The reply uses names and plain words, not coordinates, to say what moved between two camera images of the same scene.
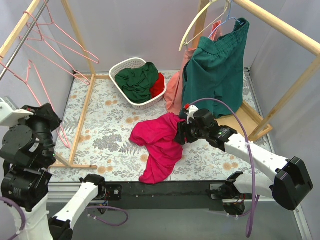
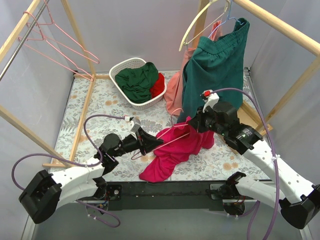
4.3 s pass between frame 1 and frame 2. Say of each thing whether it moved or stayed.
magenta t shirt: moved
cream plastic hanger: stayed
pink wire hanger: moved
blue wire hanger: stayed
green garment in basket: stayed
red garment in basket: stayed
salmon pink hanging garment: stayed
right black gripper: moved
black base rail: stayed
